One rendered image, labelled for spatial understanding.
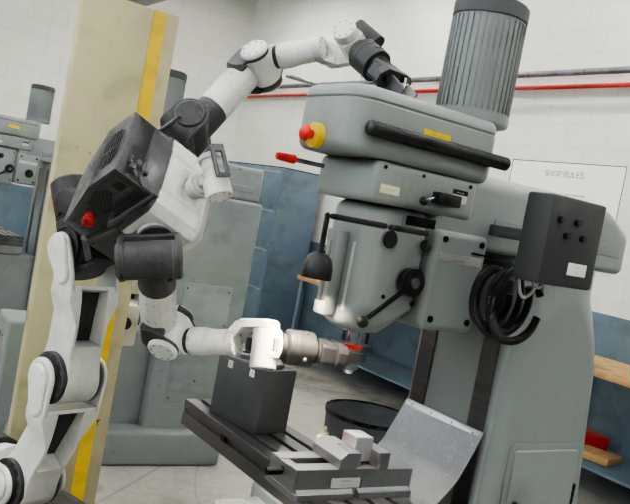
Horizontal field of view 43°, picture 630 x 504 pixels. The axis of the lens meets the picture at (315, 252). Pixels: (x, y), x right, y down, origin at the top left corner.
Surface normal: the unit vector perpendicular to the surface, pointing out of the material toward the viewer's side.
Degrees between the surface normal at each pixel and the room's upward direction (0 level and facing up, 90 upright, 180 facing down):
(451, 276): 90
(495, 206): 90
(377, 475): 90
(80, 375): 81
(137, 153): 58
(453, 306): 90
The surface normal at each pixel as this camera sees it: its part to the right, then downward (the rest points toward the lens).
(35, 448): -0.61, -0.07
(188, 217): 0.75, -0.37
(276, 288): 0.55, 0.15
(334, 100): -0.81, -0.12
